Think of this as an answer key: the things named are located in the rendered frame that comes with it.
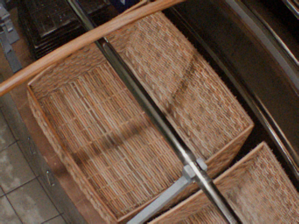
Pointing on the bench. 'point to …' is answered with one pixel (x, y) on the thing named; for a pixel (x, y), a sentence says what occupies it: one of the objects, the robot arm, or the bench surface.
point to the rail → (270, 35)
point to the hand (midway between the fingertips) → (14, 53)
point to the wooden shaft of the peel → (73, 45)
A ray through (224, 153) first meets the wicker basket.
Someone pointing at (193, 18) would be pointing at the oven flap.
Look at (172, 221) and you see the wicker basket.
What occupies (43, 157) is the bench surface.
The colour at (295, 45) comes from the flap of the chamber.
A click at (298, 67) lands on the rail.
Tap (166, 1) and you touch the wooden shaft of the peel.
